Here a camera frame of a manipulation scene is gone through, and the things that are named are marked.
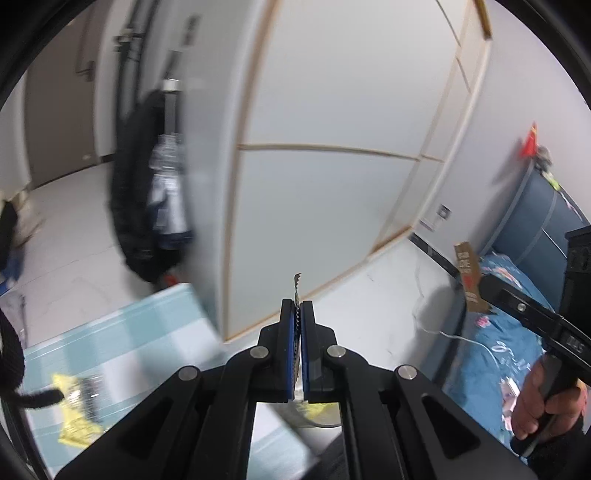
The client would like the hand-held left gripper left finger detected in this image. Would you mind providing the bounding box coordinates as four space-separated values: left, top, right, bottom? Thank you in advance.
54 298 297 480

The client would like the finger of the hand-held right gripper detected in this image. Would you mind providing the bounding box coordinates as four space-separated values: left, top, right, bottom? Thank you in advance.
479 273 563 343

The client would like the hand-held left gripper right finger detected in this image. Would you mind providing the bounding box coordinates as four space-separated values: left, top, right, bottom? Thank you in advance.
300 300 539 480

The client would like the grey round waste bin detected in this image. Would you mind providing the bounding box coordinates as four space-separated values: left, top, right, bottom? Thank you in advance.
299 401 343 428

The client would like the brown paper packet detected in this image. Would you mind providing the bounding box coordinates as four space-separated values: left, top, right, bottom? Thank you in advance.
454 241 494 315

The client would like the yellow snack bag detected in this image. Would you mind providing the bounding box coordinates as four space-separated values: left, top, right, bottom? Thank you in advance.
51 372 105 448

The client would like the person's right forearm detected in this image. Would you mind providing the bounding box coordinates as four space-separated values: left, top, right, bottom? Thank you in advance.
526 415 591 480

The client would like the person's right hand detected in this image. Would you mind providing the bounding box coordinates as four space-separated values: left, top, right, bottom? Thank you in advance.
512 357 588 442

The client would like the blue floral blanket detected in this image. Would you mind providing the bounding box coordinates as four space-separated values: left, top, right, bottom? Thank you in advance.
444 253 556 454

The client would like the teal checkered tablecloth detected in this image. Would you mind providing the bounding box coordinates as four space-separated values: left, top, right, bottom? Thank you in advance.
21 281 324 480

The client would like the small red flag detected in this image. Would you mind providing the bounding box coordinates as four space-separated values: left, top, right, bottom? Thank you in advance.
520 122 539 158

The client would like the silver folded umbrella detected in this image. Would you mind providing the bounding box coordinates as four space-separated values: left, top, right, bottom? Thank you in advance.
148 133 195 246

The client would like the black hanging jacket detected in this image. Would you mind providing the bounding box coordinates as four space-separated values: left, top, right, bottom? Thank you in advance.
107 89 195 283

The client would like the white wardrobe with wooden trim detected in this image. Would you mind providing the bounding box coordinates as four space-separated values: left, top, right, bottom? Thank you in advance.
185 0 493 343

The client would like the grey entrance door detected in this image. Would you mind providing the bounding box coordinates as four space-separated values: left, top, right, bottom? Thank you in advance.
25 14 117 186

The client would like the white cable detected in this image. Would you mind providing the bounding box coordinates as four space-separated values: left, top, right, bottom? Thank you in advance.
412 294 502 352

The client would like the blue bed frame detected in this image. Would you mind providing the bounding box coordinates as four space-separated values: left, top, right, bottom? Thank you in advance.
479 161 591 325

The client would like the black fuzzy strap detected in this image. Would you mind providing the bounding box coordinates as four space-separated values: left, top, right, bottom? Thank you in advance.
0 309 64 410

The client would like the black sliding door frame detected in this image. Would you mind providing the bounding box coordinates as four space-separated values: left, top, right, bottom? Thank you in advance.
113 0 158 154

